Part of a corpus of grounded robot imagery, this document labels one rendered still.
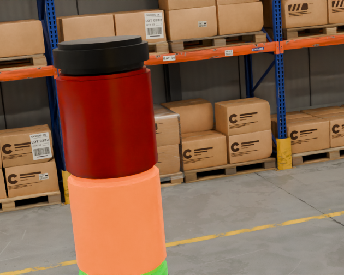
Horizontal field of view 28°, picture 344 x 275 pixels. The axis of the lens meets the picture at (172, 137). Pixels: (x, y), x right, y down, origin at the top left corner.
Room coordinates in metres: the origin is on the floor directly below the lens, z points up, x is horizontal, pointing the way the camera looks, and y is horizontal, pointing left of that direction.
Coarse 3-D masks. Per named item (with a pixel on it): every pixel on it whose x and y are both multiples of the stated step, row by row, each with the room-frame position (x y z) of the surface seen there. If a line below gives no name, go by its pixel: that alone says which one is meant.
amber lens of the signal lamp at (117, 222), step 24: (72, 192) 0.35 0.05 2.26; (96, 192) 0.34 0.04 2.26; (120, 192) 0.34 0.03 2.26; (144, 192) 0.34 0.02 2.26; (72, 216) 0.35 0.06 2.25; (96, 216) 0.34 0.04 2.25; (120, 216) 0.34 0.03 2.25; (144, 216) 0.34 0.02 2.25; (96, 240) 0.34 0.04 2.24; (120, 240) 0.34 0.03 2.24; (144, 240) 0.34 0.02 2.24; (96, 264) 0.34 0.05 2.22; (120, 264) 0.34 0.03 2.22; (144, 264) 0.34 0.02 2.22
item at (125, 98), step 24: (120, 72) 0.34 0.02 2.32; (144, 72) 0.35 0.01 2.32; (72, 96) 0.34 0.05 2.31; (96, 96) 0.34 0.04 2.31; (120, 96) 0.34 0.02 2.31; (144, 96) 0.35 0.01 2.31; (72, 120) 0.34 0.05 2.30; (96, 120) 0.34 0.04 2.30; (120, 120) 0.34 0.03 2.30; (144, 120) 0.35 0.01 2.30; (72, 144) 0.34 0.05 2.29; (96, 144) 0.34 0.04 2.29; (120, 144) 0.34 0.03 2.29; (144, 144) 0.34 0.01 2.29; (72, 168) 0.35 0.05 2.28; (96, 168) 0.34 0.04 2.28; (120, 168) 0.34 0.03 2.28; (144, 168) 0.34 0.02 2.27
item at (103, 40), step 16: (64, 48) 0.35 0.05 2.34; (80, 48) 0.34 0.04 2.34; (96, 48) 0.34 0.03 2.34; (112, 48) 0.34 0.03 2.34; (128, 48) 0.34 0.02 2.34; (144, 48) 0.35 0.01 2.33; (64, 64) 0.34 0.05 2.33; (80, 64) 0.34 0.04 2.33; (96, 64) 0.34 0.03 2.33; (112, 64) 0.34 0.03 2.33; (128, 64) 0.34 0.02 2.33
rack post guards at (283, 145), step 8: (288, 136) 8.40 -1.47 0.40; (280, 144) 8.30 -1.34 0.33; (288, 144) 8.32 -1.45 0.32; (280, 152) 8.30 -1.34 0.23; (288, 152) 8.32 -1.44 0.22; (280, 160) 8.31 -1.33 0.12; (288, 160) 8.32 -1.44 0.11; (280, 168) 8.31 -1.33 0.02; (288, 168) 8.32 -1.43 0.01; (64, 176) 7.59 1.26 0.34; (64, 184) 7.59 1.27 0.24; (64, 192) 7.60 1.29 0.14
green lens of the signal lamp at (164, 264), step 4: (164, 260) 0.37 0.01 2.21; (164, 264) 0.36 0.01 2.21; (156, 268) 0.35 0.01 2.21; (160, 268) 0.35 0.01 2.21; (164, 268) 0.36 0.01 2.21; (80, 272) 0.36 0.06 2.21; (84, 272) 0.35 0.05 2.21; (148, 272) 0.35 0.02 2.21; (152, 272) 0.35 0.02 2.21; (156, 272) 0.35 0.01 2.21; (160, 272) 0.35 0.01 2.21; (164, 272) 0.35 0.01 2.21
